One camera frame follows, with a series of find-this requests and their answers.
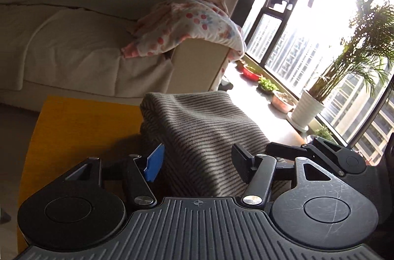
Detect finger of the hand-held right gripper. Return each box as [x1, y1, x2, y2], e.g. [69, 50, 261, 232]
[265, 137, 367, 177]

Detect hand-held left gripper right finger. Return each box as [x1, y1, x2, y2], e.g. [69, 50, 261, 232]
[232, 143, 342, 207]

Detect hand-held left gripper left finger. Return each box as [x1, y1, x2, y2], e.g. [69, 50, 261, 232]
[63, 143, 166, 208]

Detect striped grey garment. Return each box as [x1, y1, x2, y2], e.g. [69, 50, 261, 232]
[139, 90, 296, 197]

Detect small green plant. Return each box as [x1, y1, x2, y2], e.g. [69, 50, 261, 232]
[314, 125, 337, 144]

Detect white ribbed plant pot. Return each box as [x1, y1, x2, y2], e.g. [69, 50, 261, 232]
[287, 89, 326, 132]

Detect brown plant pot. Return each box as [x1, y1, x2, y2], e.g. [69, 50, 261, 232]
[271, 90, 296, 113]

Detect tray of green plants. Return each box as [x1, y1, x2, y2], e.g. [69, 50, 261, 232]
[257, 77, 279, 94]

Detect red bowl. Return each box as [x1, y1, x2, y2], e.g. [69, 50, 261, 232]
[242, 65, 263, 82]

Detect green palm plant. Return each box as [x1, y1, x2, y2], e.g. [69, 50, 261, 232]
[308, 0, 394, 104]

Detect pink dotted blanket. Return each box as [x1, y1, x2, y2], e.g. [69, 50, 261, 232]
[121, 0, 247, 63]

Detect beige sofa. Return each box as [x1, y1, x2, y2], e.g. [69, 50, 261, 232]
[0, 0, 235, 113]

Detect dark window frame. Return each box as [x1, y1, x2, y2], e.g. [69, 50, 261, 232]
[243, 0, 394, 166]

